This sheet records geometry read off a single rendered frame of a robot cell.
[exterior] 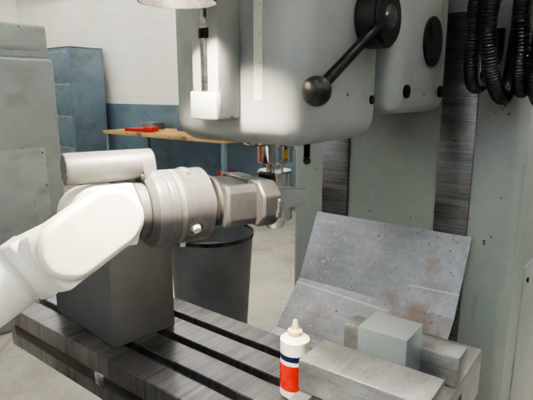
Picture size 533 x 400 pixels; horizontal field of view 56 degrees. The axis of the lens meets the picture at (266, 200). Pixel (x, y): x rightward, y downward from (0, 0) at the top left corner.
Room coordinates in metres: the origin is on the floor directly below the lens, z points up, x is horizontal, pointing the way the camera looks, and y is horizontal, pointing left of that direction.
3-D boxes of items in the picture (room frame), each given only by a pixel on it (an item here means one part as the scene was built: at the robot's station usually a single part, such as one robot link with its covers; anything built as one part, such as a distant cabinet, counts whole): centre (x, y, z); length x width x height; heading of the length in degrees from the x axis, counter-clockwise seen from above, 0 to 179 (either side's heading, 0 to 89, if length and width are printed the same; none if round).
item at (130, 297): (0.86, 0.28, 1.06); 0.22 x 0.12 x 0.20; 46
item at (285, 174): (0.65, -0.01, 1.26); 0.05 x 0.05 x 0.01
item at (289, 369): (0.62, -0.04, 1.01); 0.04 x 0.04 x 0.11
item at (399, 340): (0.54, -0.15, 1.07); 0.06 x 0.05 x 0.06; 54
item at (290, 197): (0.62, -0.03, 1.24); 0.06 x 0.02 x 0.03; 123
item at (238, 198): (0.60, 0.07, 1.23); 0.13 x 0.12 x 0.10; 33
